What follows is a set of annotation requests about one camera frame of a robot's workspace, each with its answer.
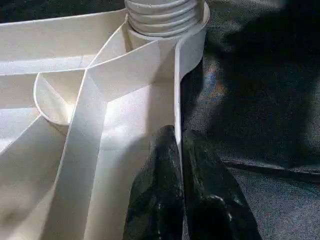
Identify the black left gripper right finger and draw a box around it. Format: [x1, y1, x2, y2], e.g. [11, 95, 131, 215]
[181, 129, 261, 240]

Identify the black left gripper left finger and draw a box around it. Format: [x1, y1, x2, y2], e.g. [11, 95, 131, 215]
[126, 124, 187, 240]

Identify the white plastic table top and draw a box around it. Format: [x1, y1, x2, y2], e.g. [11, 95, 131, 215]
[0, 2, 211, 240]

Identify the white plastic table leg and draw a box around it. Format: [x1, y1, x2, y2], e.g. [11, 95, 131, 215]
[124, 0, 206, 38]

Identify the black mat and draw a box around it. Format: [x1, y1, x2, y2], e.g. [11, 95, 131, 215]
[0, 0, 320, 240]

